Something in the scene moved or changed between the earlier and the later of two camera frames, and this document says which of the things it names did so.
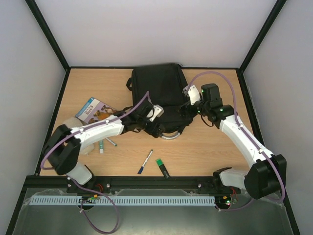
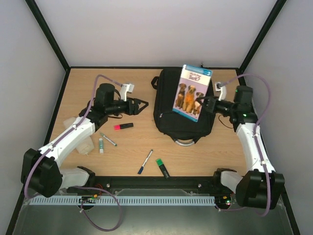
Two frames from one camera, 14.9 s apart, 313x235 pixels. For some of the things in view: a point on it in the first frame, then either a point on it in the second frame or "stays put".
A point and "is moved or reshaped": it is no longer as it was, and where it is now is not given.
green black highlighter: (160, 164) stays put
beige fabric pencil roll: (72, 122) stays put
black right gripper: (187, 107) → (211, 105)
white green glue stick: (101, 150) stays put
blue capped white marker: (145, 162) stays put
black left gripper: (151, 130) → (136, 106)
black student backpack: (164, 83) is moved or reshaped
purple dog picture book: (94, 110) is moved or reshaped
